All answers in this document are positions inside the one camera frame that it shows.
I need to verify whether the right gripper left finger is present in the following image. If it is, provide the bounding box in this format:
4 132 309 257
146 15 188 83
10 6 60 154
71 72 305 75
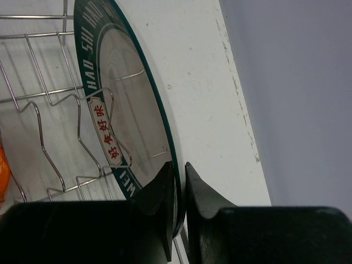
132 161 175 261

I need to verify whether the green rimmed printed plate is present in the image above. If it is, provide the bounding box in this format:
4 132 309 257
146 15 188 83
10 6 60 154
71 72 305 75
73 1 185 235

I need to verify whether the wire dish rack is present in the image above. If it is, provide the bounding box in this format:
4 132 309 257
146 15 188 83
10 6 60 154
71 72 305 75
0 0 185 264

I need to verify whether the orange bowl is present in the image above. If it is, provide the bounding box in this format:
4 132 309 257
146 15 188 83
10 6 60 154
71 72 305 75
0 147 11 206

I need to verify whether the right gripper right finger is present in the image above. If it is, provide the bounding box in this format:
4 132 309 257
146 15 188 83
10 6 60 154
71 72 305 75
185 162 235 263

